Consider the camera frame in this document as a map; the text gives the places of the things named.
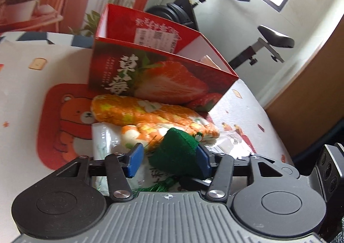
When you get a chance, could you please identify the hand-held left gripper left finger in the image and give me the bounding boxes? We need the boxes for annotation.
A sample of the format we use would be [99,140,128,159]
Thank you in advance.
[55,143,144,202]

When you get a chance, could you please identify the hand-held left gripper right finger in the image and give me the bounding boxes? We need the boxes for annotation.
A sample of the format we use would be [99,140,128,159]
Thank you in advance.
[196,144,297,203]

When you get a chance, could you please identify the green knitted tassel pouch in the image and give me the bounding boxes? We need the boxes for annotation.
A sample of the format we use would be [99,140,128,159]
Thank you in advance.
[131,128,209,194]

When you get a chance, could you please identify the orange floral soft packet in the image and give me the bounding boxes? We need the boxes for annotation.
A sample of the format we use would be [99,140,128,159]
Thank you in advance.
[91,94,220,152]

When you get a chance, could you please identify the red strawberry print box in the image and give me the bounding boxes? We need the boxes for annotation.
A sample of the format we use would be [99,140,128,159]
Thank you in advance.
[89,3,240,113]

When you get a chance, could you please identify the clear plastic wrapper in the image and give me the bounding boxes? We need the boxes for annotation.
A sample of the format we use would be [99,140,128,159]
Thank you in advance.
[210,125,256,157]

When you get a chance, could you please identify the clear plastic packet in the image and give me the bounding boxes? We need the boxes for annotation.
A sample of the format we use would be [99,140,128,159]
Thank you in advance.
[91,122,162,196]

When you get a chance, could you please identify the brown wooden panel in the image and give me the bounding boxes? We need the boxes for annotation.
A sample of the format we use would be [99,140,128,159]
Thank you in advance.
[265,12,344,158]

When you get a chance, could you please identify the black exercise bike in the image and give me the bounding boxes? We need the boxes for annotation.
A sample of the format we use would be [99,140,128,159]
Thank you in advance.
[145,0,295,71]

